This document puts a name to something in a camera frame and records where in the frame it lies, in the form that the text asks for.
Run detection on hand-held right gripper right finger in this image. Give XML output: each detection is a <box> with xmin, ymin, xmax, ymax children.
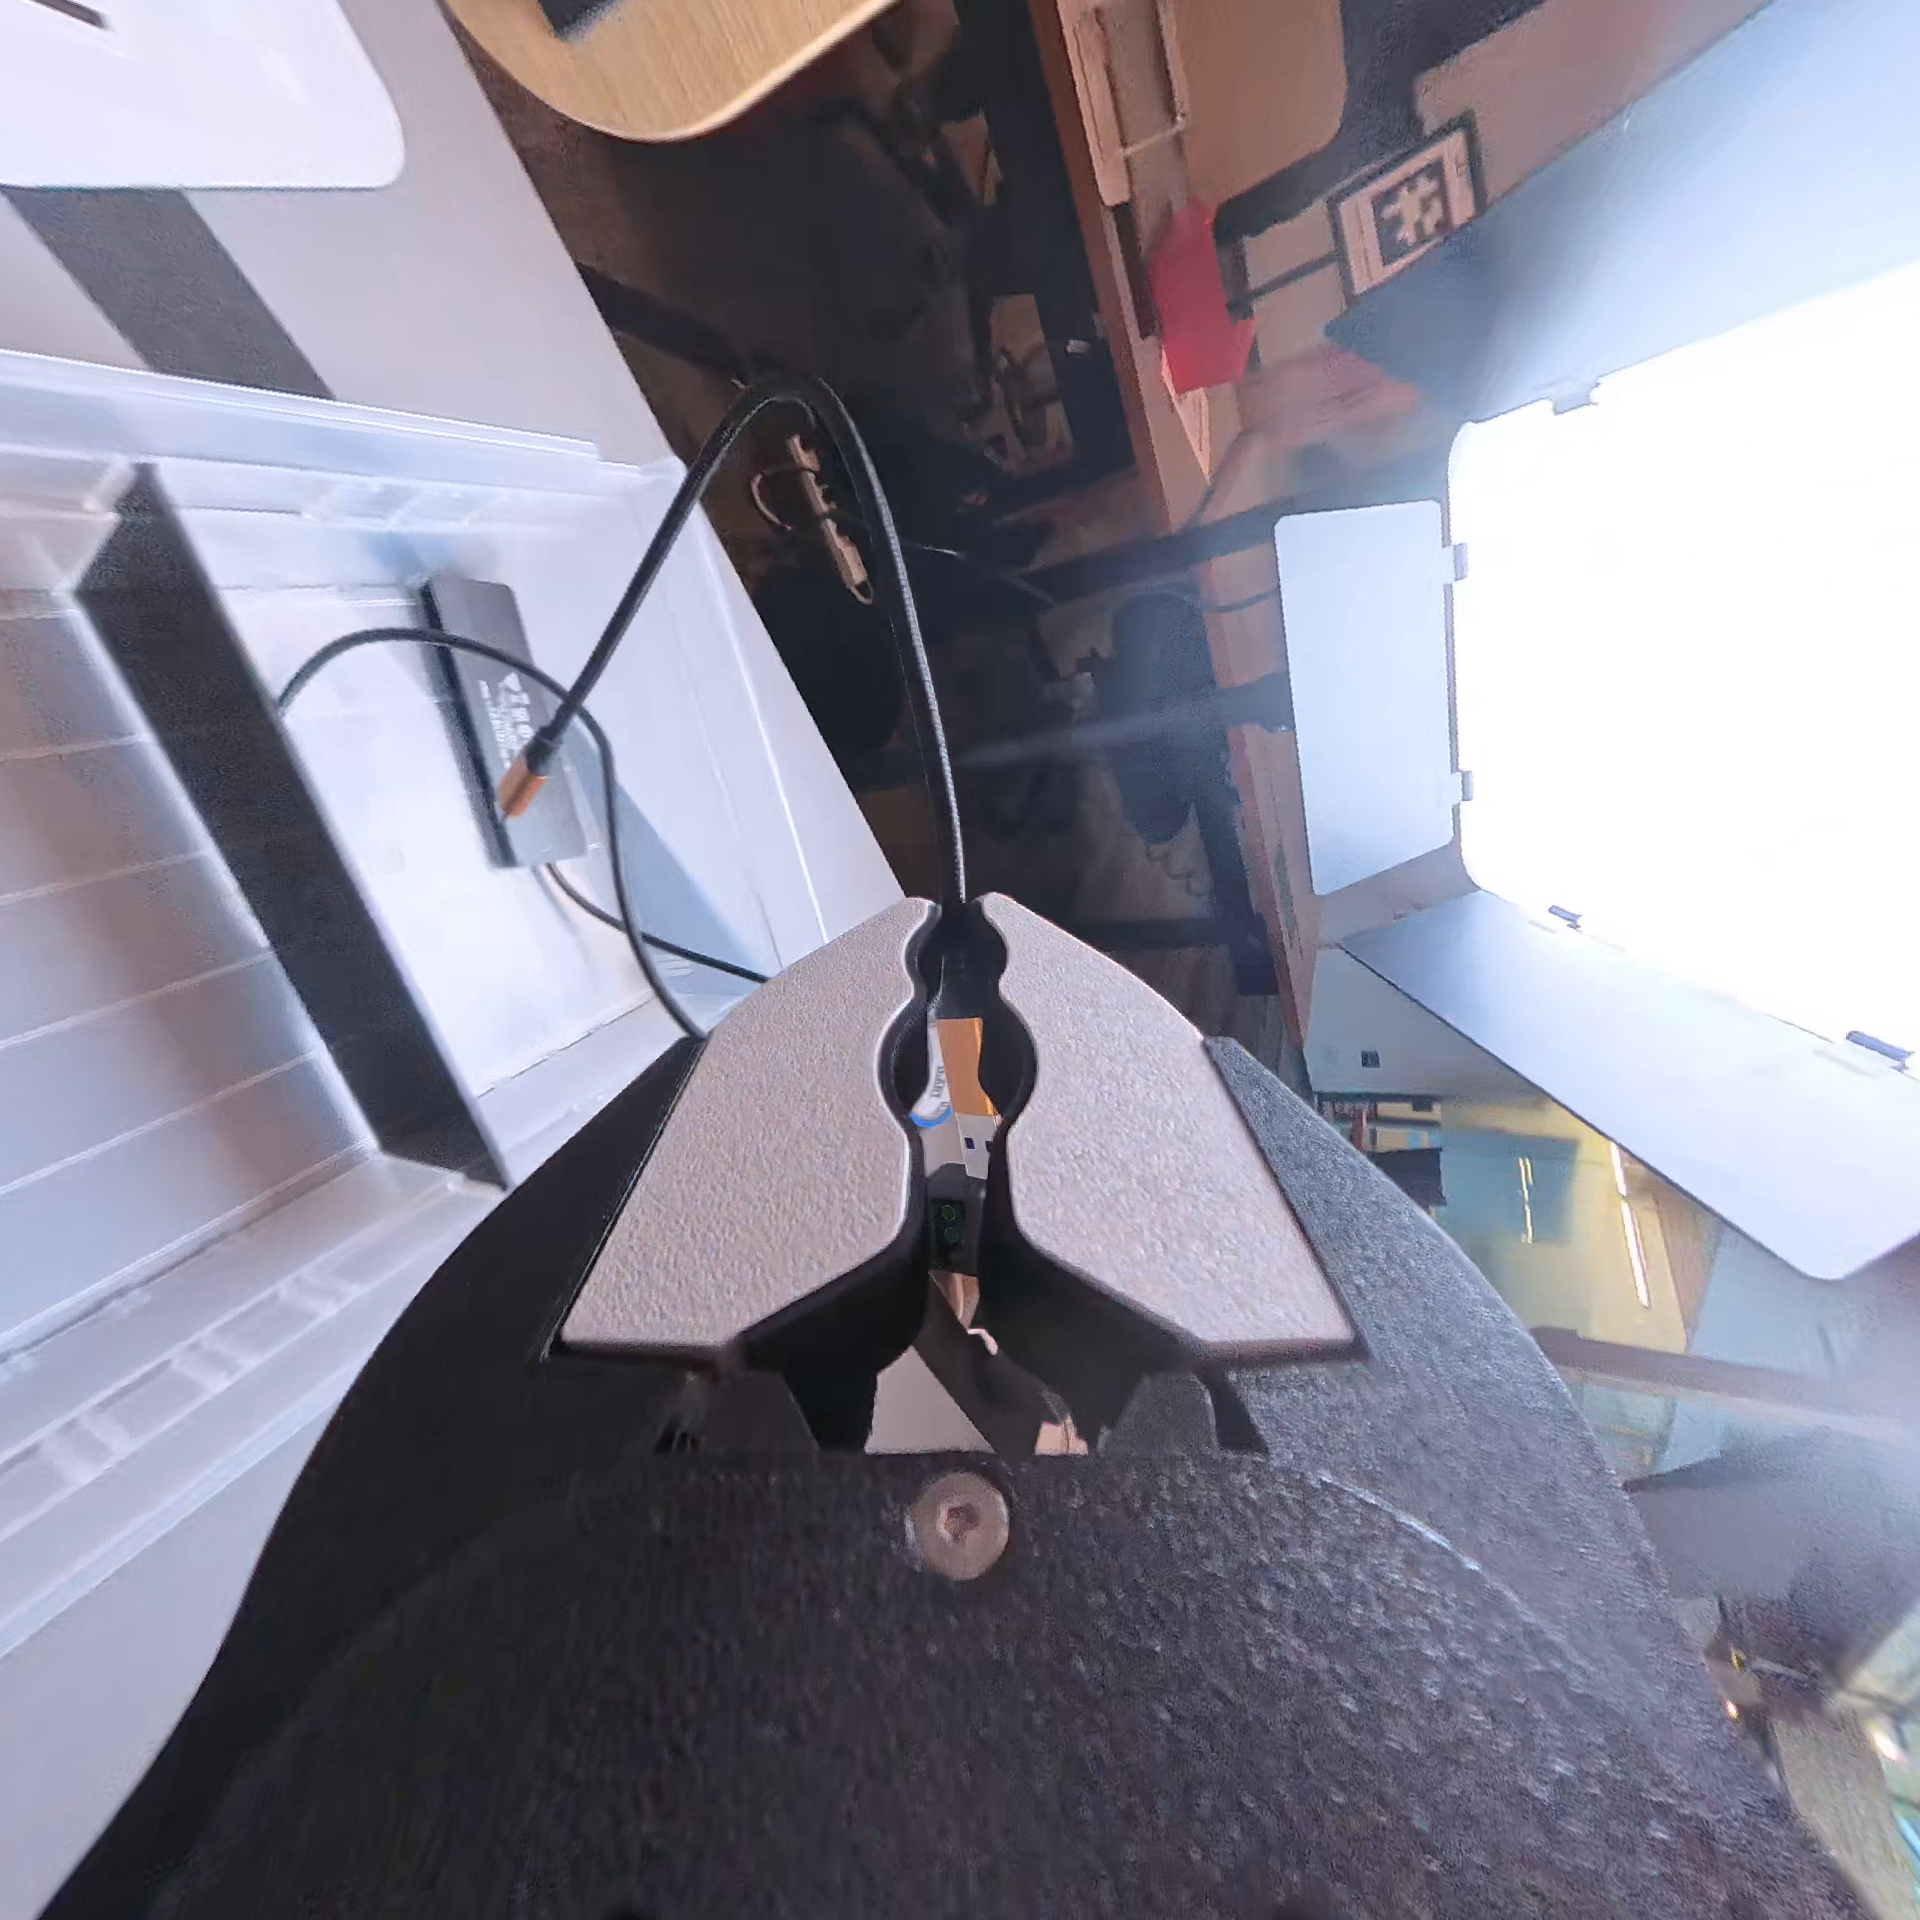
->
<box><xmin>971</xmin><ymin>891</ymin><xmax>1359</xmax><ymax>1371</ymax></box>

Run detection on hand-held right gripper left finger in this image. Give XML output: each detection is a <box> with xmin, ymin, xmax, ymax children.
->
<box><xmin>554</xmin><ymin>898</ymin><xmax>937</xmax><ymax>1373</ymax></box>

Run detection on black cable orange plugs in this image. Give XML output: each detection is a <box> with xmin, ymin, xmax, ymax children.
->
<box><xmin>498</xmin><ymin>372</ymin><xmax>1004</xmax><ymax>1309</ymax></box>

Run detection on white translucent plastic bin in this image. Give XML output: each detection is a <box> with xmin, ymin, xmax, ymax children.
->
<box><xmin>0</xmin><ymin>347</ymin><xmax>904</xmax><ymax>1657</ymax></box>

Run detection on black office chair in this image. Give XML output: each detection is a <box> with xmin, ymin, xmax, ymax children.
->
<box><xmin>1051</xmin><ymin>585</ymin><xmax>1255</xmax><ymax>931</ymax></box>

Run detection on studio light panel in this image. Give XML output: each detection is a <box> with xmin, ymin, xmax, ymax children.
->
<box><xmin>1272</xmin><ymin>0</ymin><xmax>1920</xmax><ymax>1284</ymax></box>

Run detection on small red bin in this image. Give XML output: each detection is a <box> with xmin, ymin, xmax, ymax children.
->
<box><xmin>1144</xmin><ymin>197</ymin><xmax>1259</xmax><ymax>396</ymax></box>

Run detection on printed marker sign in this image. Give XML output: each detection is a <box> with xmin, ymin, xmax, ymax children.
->
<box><xmin>1330</xmin><ymin>116</ymin><xmax>1489</xmax><ymax>301</ymax></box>

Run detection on thin black hub cable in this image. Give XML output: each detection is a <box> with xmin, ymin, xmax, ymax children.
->
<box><xmin>274</xmin><ymin>625</ymin><xmax>773</xmax><ymax>1041</ymax></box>

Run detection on wooden desk black frame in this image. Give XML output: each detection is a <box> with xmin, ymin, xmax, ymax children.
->
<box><xmin>1026</xmin><ymin>0</ymin><xmax>1353</xmax><ymax>1038</ymax></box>

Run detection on white stand frame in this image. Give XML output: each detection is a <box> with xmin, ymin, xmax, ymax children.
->
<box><xmin>0</xmin><ymin>0</ymin><xmax>408</xmax><ymax>191</ymax></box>

